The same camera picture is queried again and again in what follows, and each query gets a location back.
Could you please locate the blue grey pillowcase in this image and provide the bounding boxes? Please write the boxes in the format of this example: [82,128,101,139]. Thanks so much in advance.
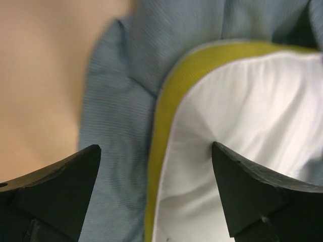
[79,1,322,241]

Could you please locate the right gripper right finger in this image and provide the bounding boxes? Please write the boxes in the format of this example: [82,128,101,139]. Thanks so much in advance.
[212,142,322,242]

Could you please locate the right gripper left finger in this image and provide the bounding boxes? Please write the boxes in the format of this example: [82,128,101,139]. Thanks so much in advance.
[1,145,101,241]

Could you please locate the white pillow yellow edge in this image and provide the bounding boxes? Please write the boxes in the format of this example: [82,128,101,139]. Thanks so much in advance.
[144,41,322,241]

